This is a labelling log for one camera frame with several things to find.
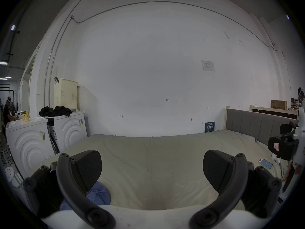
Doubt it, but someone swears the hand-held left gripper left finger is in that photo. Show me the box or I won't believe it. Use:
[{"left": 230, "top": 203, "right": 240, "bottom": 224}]
[{"left": 23, "top": 150, "right": 116, "bottom": 229}]

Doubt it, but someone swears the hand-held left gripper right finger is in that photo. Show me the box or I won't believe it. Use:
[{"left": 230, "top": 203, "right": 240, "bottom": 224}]
[{"left": 189, "top": 150, "right": 282, "bottom": 229}]

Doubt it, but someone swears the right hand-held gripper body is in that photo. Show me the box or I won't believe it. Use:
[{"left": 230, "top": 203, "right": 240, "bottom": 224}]
[{"left": 289, "top": 107, "right": 305, "bottom": 177}]

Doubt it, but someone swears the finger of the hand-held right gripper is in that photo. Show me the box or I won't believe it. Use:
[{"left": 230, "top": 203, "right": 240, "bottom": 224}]
[
  {"left": 280, "top": 121, "right": 297, "bottom": 139},
  {"left": 268, "top": 135, "right": 299, "bottom": 161}
]

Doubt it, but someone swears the smartphone with lit screen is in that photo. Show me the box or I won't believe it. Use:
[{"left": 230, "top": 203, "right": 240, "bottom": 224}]
[{"left": 258, "top": 158, "right": 273, "bottom": 169}]

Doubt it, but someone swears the brown carton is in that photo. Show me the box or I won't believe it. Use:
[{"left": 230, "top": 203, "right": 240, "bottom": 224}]
[{"left": 270, "top": 100, "right": 288, "bottom": 110}]

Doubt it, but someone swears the dark blue garment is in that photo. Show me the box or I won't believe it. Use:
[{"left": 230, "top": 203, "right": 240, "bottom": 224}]
[{"left": 60, "top": 182, "right": 111, "bottom": 211}]

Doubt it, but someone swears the grey padded headboard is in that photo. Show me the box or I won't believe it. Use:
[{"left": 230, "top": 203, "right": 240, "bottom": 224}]
[{"left": 225, "top": 106, "right": 299, "bottom": 150}]

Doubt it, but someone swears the white washing machine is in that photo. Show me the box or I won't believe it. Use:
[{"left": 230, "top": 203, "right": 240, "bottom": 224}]
[
  {"left": 6, "top": 110, "right": 57, "bottom": 179},
  {"left": 39, "top": 76, "right": 89, "bottom": 153}
]

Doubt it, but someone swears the bed with beige sheet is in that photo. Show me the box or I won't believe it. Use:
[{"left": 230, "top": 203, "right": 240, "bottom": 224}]
[{"left": 42, "top": 129, "right": 290, "bottom": 211}]

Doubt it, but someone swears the white paper sheet on wall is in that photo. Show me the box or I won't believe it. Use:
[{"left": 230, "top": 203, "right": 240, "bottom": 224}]
[{"left": 201, "top": 60, "right": 215, "bottom": 72}]

